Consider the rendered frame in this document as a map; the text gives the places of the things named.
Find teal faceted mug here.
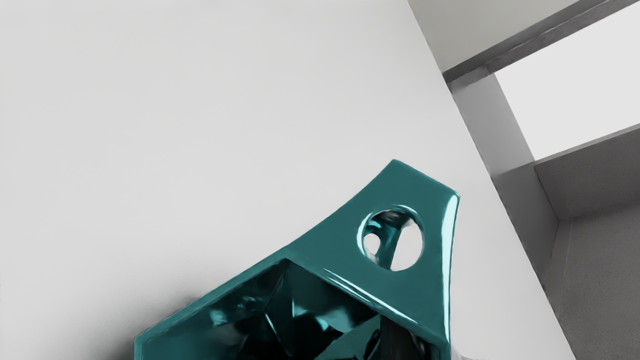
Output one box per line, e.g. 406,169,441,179
133,159,461,360

